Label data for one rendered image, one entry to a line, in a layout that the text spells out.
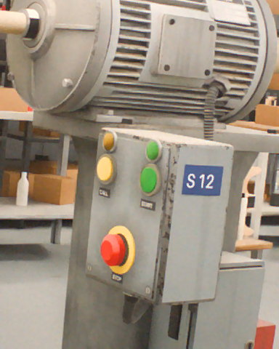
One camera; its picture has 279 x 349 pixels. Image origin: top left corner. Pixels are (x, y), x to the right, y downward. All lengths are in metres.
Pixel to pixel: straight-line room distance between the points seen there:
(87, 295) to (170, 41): 0.45
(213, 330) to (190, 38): 0.43
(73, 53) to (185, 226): 0.32
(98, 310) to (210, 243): 0.40
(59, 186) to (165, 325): 4.71
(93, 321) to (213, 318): 0.22
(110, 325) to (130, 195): 0.38
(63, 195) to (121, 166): 4.97
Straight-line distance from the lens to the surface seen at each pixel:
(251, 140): 1.55
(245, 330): 1.51
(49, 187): 6.20
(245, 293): 1.49
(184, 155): 1.16
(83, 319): 1.60
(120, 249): 1.20
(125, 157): 1.21
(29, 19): 1.40
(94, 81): 1.37
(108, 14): 1.35
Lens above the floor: 1.20
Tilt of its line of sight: 5 degrees down
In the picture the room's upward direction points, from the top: 6 degrees clockwise
